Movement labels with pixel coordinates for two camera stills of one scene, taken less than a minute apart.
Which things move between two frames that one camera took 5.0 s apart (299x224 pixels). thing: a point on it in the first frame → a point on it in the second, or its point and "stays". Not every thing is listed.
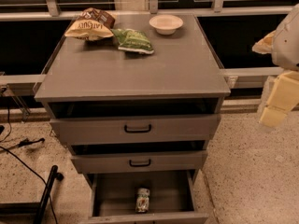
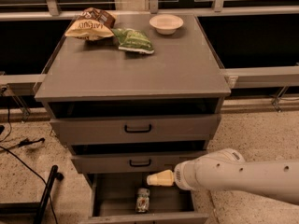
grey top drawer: [136, 121] stays
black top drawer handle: [135, 131] stays
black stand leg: [29, 213] stays
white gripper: [287, 46] → [179, 175]
